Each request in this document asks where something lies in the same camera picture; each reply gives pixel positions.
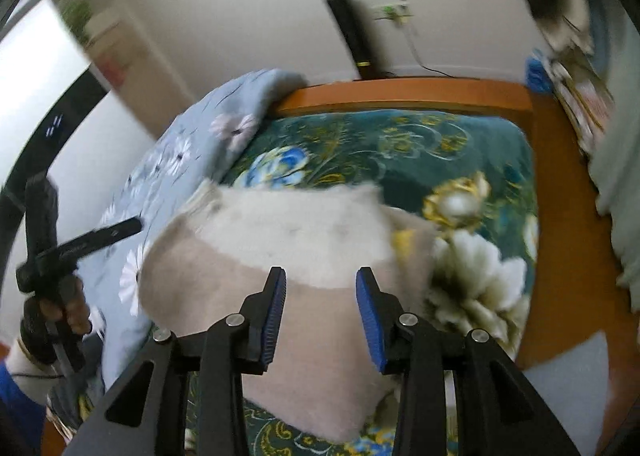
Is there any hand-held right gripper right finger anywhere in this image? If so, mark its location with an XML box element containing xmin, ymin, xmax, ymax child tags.
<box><xmin>356</xmin><ymin>267</ymin><xmax>582</xmax><ymax>456</ymax></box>

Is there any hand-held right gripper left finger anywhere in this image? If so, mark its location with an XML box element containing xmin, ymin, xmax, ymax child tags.
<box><xmin>65</xmin><ymin>267</ymin><xmax>287</xmax><ymax>456</ymax></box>

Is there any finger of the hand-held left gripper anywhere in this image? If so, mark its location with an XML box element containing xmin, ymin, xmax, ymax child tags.
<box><xmin>54</xmin><ymin>216</ymin><xmax>144</xmax><ymax>263</ymax></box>

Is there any beige and white fuzzy garment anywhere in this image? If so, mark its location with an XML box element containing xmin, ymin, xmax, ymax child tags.
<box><xmin>136</xmin><ymin>181</ymin><xmax>442</xmax><ymax>443</ymax></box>

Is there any person's left forearm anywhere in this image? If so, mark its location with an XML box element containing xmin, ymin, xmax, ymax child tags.
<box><xmin>0</xmin><ymin>340</ymin><xmax>66</xmax><ymax>442</ymax></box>

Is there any person's left hand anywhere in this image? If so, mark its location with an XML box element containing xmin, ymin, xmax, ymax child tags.
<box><xmin>19</xmin><ymin>278</ymin><xmax>94</xmax><ymax>366</ymax></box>

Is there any blue floral quilt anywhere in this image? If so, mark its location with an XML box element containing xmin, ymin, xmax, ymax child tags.
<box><xmin>75</xmin><ymin>68</ymin><xmax>309</xmax><ymax>387</ymax></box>

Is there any blue denim cloth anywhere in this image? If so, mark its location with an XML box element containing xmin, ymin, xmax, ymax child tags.
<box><xmin>46</xmin><ymin>331</ymin><xmax>108</xmax><ymax>439</ymax></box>

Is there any green floral blanket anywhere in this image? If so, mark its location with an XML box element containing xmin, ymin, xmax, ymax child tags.
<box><xmin>182</xmin><ymin>110</ymin><xmax>542</xmax><ymax>456</ymax></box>

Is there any grey mat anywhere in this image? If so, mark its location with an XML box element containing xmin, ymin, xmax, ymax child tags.
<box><xmin>520</xmin><ymin>331</ymin><xmax>614</xmax><ymax>456</ymax></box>

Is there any green plant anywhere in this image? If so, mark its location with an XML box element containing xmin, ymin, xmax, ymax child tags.
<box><xmin>60</xmin><ymin>0</ymin><xmax>99</xmax><ymax>45</ymax></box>

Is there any black cylinder device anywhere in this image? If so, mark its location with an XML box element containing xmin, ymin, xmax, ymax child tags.
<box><xmin>326</xmin><ymin>0</ymin><xmax>389</xmax><ymax>81</ymax></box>

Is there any pale green cloth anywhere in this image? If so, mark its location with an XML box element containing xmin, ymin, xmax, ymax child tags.
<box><xmin>591</xmin><ymin>10</ymin><xmax>640</xmax><ymax>319</ymax></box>

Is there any blue bag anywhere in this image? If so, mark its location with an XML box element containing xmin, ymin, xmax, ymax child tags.
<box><xmin>525</xmin><ymin>53</ymin><xmax>554</xmax><ymax>95</ymax></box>

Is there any wooden bed frame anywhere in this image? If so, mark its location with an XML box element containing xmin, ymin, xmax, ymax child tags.
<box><xmin>272</xmin><ymin>78</ymin><xmax>536</xmax><ymax>120</ymax></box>

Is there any black cable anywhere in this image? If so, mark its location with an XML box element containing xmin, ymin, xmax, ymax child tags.
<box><xmin>404</xmin><ymin>26</ymin><xmax>457</xmax><ymax>80</ymax></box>

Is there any wall socket with plugs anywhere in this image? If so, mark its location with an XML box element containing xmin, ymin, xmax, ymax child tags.
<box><xmin>372</xmin><ymin>0</ymin><xmax>417</xmax><ymax>30</ymax></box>

